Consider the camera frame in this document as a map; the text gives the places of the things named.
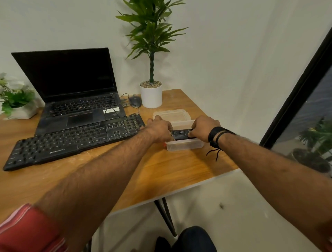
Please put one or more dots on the small white flower pot plant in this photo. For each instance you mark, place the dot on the small white flower pot plant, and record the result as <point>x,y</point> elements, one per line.
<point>16,100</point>

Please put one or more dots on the black wristband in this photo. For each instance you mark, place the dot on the black wristband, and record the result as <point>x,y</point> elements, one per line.
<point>215,135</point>

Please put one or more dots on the black laptop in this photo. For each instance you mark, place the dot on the black laptop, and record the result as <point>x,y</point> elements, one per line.
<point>67,72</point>

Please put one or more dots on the person's left forearm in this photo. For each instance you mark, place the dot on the person's left forearm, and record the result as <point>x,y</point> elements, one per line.
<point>96,181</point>

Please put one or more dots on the person's right leg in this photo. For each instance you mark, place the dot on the person's right leg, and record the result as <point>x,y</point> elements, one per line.
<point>194,240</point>

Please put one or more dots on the clear plastic container lid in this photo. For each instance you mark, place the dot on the clear plastic container lid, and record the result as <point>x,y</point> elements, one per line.
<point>172,115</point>

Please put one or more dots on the person's leg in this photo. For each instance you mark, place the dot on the person's leg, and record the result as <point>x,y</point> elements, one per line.
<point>162,245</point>
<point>194,240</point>

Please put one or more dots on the person's left leg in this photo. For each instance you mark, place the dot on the person's left leg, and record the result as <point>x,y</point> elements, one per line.
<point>162,245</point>

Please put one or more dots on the person's left hand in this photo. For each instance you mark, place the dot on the person's left hand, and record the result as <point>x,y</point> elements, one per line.
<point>158,129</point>

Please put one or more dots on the small black brush tool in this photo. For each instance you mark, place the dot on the small black brush tool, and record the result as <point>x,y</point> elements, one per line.
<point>180,134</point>

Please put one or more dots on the black keyboard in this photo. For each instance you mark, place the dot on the black keyboard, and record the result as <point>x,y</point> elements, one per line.
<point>72,140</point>

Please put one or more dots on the person's right hand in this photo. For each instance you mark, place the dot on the person's right hand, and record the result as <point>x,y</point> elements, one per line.
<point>205,128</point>

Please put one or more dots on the clear plastic container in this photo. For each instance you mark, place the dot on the clear plastic container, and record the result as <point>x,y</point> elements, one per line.
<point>185,145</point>

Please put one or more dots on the black window frame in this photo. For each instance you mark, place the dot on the black window frame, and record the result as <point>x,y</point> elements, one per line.
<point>298,93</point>

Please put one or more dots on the person's right forearm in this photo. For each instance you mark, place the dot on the person's right forearm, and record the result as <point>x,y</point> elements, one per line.
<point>277,181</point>

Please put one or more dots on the red left sleeve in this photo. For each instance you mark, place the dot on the red left sleeve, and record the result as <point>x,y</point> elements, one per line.
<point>28,231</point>

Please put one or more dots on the tall green plant white pot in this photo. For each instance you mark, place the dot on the tall green plant white pot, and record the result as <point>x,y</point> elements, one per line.
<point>151,97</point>

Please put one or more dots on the black metal table frame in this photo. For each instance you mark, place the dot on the black metal table frame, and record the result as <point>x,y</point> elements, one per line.
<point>166,215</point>

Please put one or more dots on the black computer mouse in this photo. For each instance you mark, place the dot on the black computer mouse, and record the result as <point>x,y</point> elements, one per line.
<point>135,101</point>

